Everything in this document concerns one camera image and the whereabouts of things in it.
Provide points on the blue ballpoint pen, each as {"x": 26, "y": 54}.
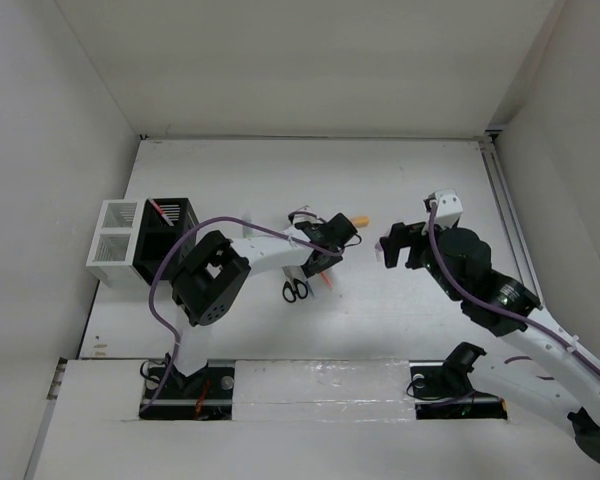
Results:
{"x": 309, "y": 288}

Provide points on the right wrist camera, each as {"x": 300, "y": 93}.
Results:
{"x": 444, "y": 208}

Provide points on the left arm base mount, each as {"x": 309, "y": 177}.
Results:
{"x": 207, "y": 395}

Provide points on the orange highlighter pen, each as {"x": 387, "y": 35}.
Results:
{"x": 326, "y": 279}

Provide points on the white slotted container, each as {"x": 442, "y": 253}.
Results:
{"x": 114, "y": 243}

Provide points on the black handled scissors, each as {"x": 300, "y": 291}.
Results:
{"x": 294, "y": 288}

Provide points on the pink purple highlighter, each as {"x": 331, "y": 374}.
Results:
{"x": 379, "y": 252}

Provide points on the red highlighter pen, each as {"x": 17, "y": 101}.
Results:
{"x": 160, "y": 211}

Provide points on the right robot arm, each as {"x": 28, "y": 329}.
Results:
{"x": 460, "y": 262}

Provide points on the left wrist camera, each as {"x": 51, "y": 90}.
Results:
{"x": 304, "y": 214}

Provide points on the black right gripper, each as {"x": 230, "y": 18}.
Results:
{"x": 402, "y": 235}

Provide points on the black slotted container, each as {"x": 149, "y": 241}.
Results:
{"x": 159, "y": 231}

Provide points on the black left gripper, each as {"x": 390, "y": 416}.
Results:
{"x": 312, "y": 270}

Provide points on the aluminium rail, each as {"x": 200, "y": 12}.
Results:
{"x": 524, "y": 269}

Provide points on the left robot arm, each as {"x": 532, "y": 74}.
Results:
{"x": 208, "y": 279}

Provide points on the orange yellow highlighter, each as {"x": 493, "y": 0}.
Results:
{"x": 361, "y": 221}

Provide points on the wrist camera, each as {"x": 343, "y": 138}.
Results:
{"x": 444, "y": 208}
{"x": 304, "y": 214}

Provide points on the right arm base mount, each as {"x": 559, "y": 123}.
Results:
{"x": 442, "y": 390}

